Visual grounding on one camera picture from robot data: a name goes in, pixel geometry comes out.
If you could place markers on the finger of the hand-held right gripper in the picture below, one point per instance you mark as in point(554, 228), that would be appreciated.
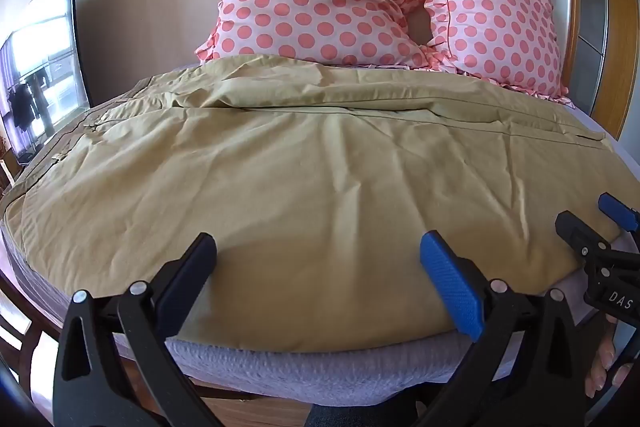
point(575, 232)
point(617, 209)

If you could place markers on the bed with grey sheet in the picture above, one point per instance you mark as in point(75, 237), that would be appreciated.
point(280, 367)

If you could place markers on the flat screen television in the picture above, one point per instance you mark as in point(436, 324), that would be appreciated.
point(42, 57)

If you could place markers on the person's right hand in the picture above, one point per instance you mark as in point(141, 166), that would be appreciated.
point(602, 357)

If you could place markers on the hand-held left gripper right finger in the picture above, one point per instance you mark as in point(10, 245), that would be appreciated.
point(450, 279)

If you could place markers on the small pink polka dot pillow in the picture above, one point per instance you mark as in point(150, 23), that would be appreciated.
point(495, 17)

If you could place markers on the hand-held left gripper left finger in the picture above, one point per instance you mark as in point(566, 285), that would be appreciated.
point(189, 274)

